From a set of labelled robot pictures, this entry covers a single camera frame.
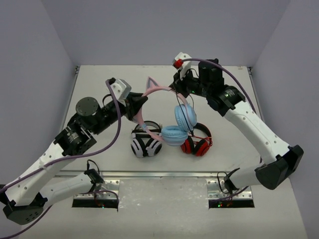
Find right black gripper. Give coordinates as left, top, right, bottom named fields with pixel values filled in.
left=169, top=66, right=211, bottom=100

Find thin black headphone cable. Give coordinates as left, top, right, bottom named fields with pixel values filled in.
left=173, top=84, right=196, bottom=136

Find pink blue cat-ear headphones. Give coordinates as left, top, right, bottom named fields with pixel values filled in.
left=134, top=77, right=197, bottom=146

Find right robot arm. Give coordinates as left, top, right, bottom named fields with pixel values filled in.
left=171, top=57, right=304, bottom=193

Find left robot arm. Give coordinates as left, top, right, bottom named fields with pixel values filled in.
left=0, top=93, right=148, bottom=225

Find white black headphones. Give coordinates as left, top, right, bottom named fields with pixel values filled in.
left=131, top=124, right=162, bottom=158

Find red black headphones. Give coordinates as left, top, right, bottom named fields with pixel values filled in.
left=180, top=122, right=213, bottom=157

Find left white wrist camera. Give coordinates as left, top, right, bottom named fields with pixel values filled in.
left=106, top=78, right=132, bottom=106

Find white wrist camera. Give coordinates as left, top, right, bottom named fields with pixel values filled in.
left=172, top=52, right=191, bottom=80
left=106, top=78, right=132, bottom=106

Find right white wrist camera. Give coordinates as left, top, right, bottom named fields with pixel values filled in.
left=172, top=52, right=191, bottom=80

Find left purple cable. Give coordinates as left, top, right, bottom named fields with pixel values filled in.
left=0, top=79, right=123, bottom=239

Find purple cable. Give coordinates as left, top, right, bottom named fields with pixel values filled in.
left=181, top=58, right=264, bottom=200
left=0, top=79, right=123, bottom=239

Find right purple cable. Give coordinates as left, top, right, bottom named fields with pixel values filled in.
left=181, top=58, right=264, bottom=200

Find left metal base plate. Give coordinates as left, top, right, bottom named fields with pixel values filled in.
left=73, top=179, right=120, bottom=200

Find metal base plate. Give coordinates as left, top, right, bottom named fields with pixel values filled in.
left=206, top=178, right=253, bottom=200
left=73, top=179, right=120, bottom=200

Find aluminium table edge rail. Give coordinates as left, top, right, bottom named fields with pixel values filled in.
left=56, top=170, right=232, bottom=179

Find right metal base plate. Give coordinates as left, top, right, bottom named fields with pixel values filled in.
left=206, top=178, right=253, bottom=200

